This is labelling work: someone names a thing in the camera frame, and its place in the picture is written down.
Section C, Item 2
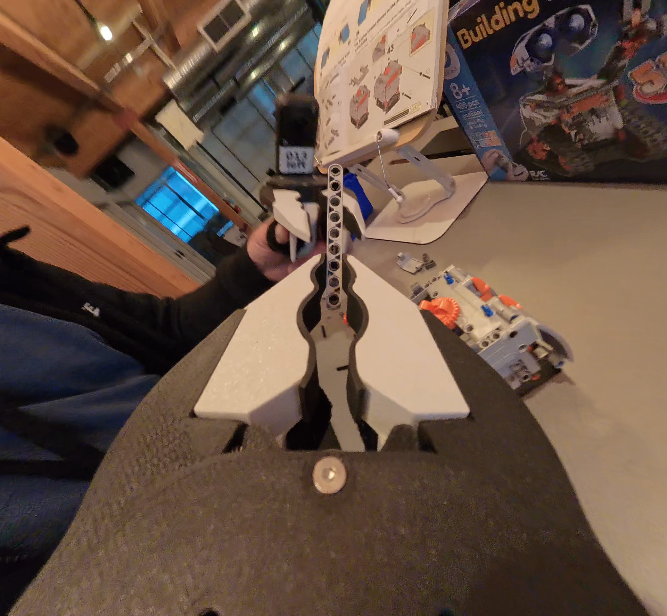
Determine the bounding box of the person's left hand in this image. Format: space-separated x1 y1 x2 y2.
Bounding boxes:
246 220 314 283

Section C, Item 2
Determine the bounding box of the wooden cabinet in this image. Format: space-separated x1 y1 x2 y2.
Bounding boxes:
0 137 202 299

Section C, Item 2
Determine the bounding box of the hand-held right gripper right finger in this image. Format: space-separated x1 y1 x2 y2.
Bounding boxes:
347 254 471 450

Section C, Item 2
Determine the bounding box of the printed paper booklet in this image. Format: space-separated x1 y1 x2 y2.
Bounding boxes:
314 0 450 167

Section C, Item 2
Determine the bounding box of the blue tagged storage bin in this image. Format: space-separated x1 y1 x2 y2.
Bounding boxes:
341 173 374 227

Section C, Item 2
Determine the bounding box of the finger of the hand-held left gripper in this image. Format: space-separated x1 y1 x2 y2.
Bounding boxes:
341 199 369 243
270 190 321 263

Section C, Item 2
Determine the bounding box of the white tablet stand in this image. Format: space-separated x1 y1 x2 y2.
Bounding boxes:
318 0 489 245

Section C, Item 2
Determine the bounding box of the person's left forearm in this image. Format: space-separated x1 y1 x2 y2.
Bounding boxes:
0 228 274 374

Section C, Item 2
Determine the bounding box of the silver ceiling duct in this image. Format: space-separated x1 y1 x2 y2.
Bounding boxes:
162 0 313 91

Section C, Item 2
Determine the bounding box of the white ceiling vent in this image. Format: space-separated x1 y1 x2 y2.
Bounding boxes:
197 0 252 50

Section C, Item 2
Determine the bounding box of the light grey long beam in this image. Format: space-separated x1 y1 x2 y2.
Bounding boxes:
324 164 348 315

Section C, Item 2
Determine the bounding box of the toy robot kit box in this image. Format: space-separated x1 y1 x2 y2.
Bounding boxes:
447 0 667 183

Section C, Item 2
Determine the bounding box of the white cable plug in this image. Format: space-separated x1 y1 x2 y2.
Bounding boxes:
374 128 405 204

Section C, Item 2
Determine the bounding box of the toy brick robot model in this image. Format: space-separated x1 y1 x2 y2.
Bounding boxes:
410 264 574 398

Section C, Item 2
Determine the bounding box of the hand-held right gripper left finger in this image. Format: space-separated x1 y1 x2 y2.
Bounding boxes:
194 255 332 450

